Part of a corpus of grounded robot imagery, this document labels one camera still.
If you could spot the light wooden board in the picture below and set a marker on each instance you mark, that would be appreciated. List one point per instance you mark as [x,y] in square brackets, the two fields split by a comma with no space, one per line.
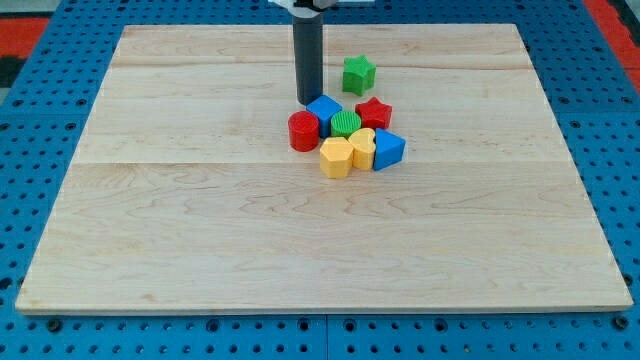
[184,197]

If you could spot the yellow heart block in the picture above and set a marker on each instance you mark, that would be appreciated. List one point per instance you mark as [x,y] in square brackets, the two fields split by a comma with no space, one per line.
[364,148]

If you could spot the red star block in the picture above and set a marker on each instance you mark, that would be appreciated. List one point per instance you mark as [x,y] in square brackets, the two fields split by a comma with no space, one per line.
[374,113]

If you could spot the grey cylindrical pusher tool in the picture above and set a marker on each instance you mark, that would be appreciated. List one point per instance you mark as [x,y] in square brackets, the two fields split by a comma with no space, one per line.
[308,57]

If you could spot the green circle block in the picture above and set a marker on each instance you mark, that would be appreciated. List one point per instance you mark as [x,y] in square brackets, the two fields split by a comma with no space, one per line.
[344,123]

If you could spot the blue cube block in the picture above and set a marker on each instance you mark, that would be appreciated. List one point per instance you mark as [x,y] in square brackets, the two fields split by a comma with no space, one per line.
[324,107]

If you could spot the blue triangle block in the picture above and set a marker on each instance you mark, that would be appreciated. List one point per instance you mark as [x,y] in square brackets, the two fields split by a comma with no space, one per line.
[389,149]

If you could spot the green star block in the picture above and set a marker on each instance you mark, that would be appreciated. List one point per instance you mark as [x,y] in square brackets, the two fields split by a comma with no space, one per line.
[358,75]

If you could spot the yellow hexagon block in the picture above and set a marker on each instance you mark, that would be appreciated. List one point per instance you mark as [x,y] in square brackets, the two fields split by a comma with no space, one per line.
[336,157]

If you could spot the red cylinder block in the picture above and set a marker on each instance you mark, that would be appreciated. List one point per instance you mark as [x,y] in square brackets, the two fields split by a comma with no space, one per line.
[303,131]

